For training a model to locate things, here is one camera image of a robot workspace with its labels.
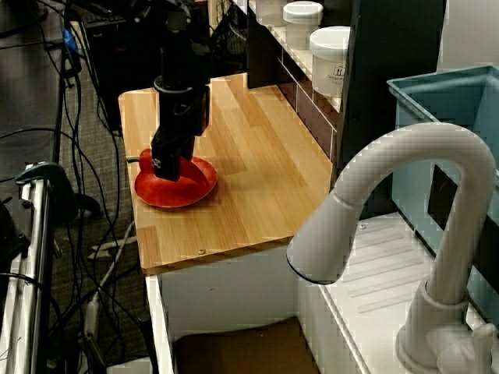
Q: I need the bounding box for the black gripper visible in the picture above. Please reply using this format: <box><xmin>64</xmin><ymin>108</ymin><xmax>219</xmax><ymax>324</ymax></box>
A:
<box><xmin>150</xmin><ymin>76</ymin><xmax>212</xmax><ymax>183</ymax></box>

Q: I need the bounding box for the red chili pepper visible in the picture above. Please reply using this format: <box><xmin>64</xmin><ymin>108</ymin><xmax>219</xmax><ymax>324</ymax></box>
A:
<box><xmin>125</xmin><ymin>148</ymin><xmax>200</xmax><ymax>189</ymax></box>

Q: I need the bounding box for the red round plate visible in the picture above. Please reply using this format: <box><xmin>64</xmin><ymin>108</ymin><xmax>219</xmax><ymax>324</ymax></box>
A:
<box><xmin>134</xmin><ymin>155</ymin><xmax>218</xmax><ymax>210</ymax></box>

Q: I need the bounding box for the wooden countertop board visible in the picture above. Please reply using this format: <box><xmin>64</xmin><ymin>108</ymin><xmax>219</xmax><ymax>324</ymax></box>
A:
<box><xmin>118</xmin><ymin>72</ymin><xmax>334</xmax><ymax>274</ymax></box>

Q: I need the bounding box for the green clamp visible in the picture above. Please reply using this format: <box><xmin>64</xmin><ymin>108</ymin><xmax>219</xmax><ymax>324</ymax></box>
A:
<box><xmin>14</xmin><ymin>161</ymin><xmax>80</xmax><ymax>223</ymax></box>

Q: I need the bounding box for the tiled shelf backsplash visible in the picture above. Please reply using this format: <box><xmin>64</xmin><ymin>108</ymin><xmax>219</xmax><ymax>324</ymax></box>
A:
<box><xmin>247</xmin><ymin>0</ymin><xmax>345</xmax><ymax>161</ymax></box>

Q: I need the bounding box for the silver metal pole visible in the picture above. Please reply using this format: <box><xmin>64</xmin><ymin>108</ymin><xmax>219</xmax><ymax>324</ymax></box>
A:
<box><xmin>5</xmin><ymin>182</ymin><xmax>52</xmax><ymax>374</ymax></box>

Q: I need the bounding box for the translucent plastic jar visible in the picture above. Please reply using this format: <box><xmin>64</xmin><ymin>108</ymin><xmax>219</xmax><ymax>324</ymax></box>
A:
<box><xmin>255</xmin><ymin>0</ymin><xmax>289</xmax><ymax>26</ymax></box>

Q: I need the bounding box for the white lidded jar with print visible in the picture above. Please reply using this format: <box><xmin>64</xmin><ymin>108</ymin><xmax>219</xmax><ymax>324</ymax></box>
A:
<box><xmin>310</xmin><ymin>26</ymin><xmax>352</xmax><ymax>97</ymax></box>

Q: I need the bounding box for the white lidded plain jar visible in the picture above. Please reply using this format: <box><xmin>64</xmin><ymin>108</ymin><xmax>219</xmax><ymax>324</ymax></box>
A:
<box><xmin>282</xmin><ymin>1</ymin><xmax>324</xmax><ymax>50</ymax></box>

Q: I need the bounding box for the dark grey upright panel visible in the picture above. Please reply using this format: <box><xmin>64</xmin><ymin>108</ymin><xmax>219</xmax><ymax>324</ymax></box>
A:
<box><xmin>337</xmin><ymin>0</ymin><xmax>448</xmax><ymax>214</ymax></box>

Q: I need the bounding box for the teal plastic bin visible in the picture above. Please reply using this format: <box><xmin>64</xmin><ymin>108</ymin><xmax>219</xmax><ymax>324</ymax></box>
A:
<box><xmin>386</xmin><ymin>65</ymin><xmax>499</xmax><ymax>324</ymax></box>

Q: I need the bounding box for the white toy sink unit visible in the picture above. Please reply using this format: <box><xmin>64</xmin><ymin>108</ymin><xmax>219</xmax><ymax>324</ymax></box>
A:
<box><xmin>144</xmin><ymin>212</ymin><xmax>499</xmax><ymax>374</ymax></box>

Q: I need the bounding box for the white toy kitchen faucet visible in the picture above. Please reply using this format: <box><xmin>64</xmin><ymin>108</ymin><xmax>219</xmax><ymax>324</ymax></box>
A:
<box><xmin>285</xmin><ymin>122</ymin><xmax>499</xmax><ymax>374</ymax></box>

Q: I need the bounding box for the black floor cable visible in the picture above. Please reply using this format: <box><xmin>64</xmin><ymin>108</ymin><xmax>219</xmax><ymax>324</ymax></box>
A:
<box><xmin>0</xmin><ymin>11</ymin><xmax>129</xmax><ymax>351</ymax></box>

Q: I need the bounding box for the white cable with plug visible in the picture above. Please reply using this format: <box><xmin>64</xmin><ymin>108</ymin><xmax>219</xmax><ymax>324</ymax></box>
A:
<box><xmin>83</xmin><ymin>220</ymin><xmax>136</xmax><ymax>340</ymax></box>

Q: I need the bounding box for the black wire mesh basket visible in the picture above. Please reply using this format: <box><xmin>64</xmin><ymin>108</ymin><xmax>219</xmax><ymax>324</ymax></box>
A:
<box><xmin>210</xmin><ymin>2</ymin><xmax>250</xmax><ymax>76</ymax></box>

